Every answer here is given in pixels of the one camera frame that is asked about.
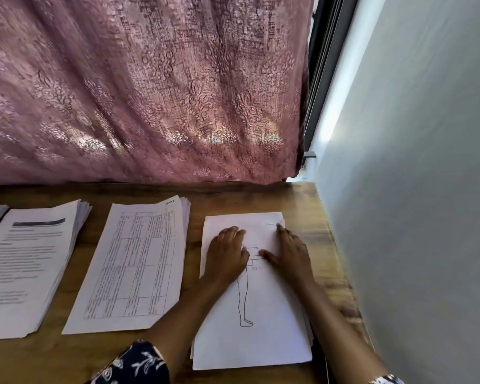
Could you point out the person's left hand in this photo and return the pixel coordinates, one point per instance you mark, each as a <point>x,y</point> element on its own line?
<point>224,256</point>

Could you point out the person's right hand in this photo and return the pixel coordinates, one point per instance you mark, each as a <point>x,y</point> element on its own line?
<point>292,256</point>

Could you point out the stack of table-printed sheets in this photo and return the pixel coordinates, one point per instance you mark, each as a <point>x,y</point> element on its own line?
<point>128,268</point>

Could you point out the stack with dark header bar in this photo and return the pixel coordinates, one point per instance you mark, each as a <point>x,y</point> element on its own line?
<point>24,268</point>

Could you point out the person's left forearm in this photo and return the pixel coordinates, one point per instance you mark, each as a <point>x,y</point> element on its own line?
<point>184,324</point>

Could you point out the person's right forearm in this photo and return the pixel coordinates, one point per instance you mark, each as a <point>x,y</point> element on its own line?
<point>340,332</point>

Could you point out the pink patterned curtain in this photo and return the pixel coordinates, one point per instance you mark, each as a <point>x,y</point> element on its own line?
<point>144,84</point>

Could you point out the dark window frame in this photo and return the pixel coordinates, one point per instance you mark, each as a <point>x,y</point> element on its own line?
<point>328,60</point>

